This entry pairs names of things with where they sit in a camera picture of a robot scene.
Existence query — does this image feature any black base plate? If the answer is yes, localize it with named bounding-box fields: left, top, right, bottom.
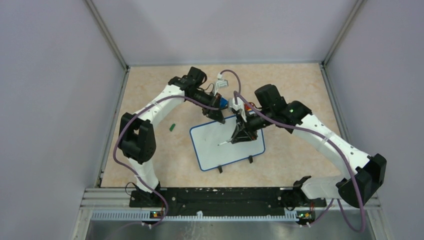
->
left=130, top=187, right=327, bottom=209

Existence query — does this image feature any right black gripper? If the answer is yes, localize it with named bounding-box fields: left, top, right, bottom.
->
left=231, top=107, right=274, bottom=143

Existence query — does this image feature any aluminium frame rail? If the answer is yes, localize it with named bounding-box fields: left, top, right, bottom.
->
left=71, top=187, right=387, bottom=240

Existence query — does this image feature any blue-framed whiteboard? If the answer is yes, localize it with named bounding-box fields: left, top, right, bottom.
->
left=189, top=115, right=266, bottom=172

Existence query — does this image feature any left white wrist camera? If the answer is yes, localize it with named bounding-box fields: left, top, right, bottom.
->
left=212, top=73, right=229, bottom=95

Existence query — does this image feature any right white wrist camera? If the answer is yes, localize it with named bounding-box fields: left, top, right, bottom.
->
left=227, top=97, right=247, bottom=123

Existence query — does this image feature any red yellow toy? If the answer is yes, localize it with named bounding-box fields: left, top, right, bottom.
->
left=244, top=104, right=253, bottom=113

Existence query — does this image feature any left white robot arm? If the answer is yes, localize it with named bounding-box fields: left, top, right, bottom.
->
left=114, top=66, right=225, bottom=207

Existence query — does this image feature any green-capped whiteboard marker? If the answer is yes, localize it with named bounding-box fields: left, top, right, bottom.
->
left=217, top=140, right=231, bottom=146

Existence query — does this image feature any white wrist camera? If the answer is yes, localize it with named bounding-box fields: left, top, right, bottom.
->
left=212, top=73, right=229, bottom=95
left=227, top=97, right=247, bottom=123

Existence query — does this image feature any blue toy car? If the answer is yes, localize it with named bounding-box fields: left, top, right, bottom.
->
left=219, top=97, right=228, bottom=110

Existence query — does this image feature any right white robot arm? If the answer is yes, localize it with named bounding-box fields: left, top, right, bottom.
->
left=228, top=84, right=387, bottom=209

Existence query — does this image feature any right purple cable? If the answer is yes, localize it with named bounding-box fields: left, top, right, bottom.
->
left=233, top=91, right=368, bottom=234

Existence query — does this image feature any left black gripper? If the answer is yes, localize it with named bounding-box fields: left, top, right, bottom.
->
left=187, top=89, right=225, bottom=124

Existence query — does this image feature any green marker cap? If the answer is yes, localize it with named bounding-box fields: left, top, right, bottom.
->
left=169, top=123, right=176, bottom=132

